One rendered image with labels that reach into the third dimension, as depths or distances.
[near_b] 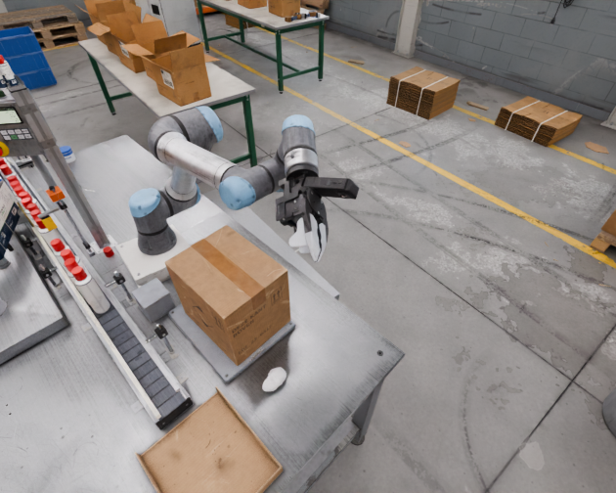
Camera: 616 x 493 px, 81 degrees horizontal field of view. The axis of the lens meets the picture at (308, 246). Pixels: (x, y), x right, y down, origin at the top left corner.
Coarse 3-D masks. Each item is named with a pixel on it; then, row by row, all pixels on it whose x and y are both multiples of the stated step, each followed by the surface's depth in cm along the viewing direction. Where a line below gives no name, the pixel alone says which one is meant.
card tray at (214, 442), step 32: (192, 416) 106; (224, 416) 106; (160, 448) 100; (192, 448) 100; (224, 448) 100; (256, 448) 100; (160, 480) 95; (192, 480) 95; (224, 480) 95; (256, 480) 95
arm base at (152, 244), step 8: (160, 232) 141; (168, 232) 145; (144, 240) 141; (152, 240) 141; (160, 240) 143; (168, 240) 145; (176, 240) 150; (144, 248) 143; (152, 248) 143; (160, 248) 144; (168, 248) 146
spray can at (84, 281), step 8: (72, 272) 112; (80, 272) 113; (80, 280) 114; (88, 280) 116; (80, 288) 116; (88, 288) 117; (96, 288) 119; (88, 296) 119; (96, 296) 120; (104, 296) 124; (96, 304) 122; (104, 304) 124; (96, 312) 125; (104, 312) 126
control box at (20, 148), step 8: (8, 96) 112; (32, 96) 118; (0, 104) 110; (8, 104) 110; (16, 104) 111; (40, 112) 122; (24, 120) 114; (0, 128) 115; (8, 128) 115; (0, 136) 116; (0, 144) 118; (8, 144) 118; (16, 144) 119; (24, 144) 119; (32, 144) 120; (40, 144) 121; (8, 152) 120; (16, 152) 121; (24, 152) 121; (32, 152) 122; (40, 152) 122
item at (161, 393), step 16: (32, 192) 176; (64, 240) 152; (112, 320) 124; (112, 336) 120; (128, 336) 120; (128, 352) 116; (144, 352) 116; (144, 368) 112; (144, 384) 108; (160, 384) 108; (160, 400) 105; (176, 400) 105
